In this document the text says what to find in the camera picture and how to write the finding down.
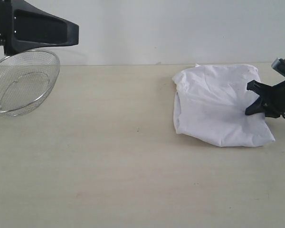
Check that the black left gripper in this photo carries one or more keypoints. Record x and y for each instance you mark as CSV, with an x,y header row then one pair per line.
x,y
24,27

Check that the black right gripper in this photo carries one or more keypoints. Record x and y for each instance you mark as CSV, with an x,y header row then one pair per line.
x,y
271,100

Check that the white t-shirt red logo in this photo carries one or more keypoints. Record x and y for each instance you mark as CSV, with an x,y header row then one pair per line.
x,y
210,103

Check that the metal mesh strainer bowl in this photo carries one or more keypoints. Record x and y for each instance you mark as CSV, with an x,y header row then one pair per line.
x,y
26,80

